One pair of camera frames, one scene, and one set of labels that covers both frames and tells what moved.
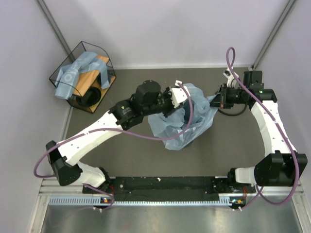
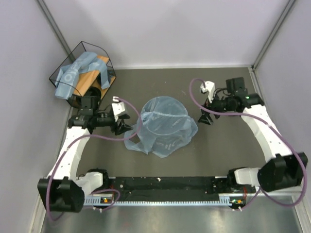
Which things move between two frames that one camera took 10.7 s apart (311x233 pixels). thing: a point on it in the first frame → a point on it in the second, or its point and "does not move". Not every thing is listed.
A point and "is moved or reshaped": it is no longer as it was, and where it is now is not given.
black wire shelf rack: [85, 77] does not move
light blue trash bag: [203, 112] is moved or reshaped
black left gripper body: [164, 104] → [112, 122]
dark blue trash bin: [187, 107] → [164, 123]
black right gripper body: [230, 96] → [215, 106]
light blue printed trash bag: [67, 75] does not move
